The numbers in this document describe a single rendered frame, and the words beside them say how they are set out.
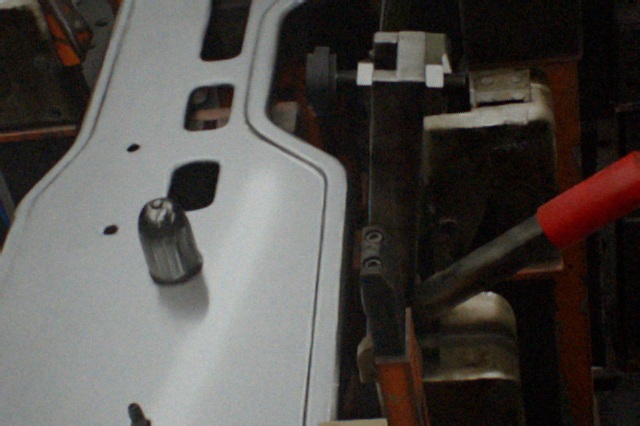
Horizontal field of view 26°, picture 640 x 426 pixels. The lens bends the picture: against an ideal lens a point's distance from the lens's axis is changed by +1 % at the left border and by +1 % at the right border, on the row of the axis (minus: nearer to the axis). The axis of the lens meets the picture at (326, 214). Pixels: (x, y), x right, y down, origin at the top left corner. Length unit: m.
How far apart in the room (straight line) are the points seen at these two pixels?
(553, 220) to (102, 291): 0.31
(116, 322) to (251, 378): 0.10
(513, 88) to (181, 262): 0.22
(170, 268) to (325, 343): 0.11
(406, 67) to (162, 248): 0.28
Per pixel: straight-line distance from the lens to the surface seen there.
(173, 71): 0.99
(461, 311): 0.68
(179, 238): 0.79
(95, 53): 1.63
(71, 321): 0.80
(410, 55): 0.56
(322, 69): 0.56
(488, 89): 0.79
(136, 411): 0.72
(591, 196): 0.60
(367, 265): 0.49
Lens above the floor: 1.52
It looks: 39 degrees down
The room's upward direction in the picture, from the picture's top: 12 degrees counter-clockwise
